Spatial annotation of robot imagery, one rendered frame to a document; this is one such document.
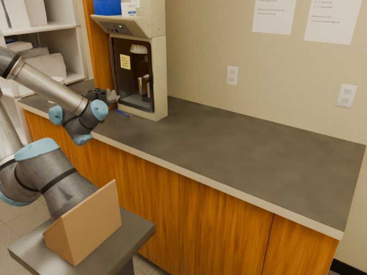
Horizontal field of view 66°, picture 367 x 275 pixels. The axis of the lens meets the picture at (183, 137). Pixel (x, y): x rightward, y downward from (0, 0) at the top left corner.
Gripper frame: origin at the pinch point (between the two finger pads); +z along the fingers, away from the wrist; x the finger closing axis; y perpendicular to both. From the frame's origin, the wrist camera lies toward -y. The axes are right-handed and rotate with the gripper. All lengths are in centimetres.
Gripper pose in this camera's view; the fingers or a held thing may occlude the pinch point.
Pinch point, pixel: (117, 97)
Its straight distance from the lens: 146.9
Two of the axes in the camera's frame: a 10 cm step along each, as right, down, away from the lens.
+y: 0.1, -8.8, -4.7
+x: -8.2, -2.7, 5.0
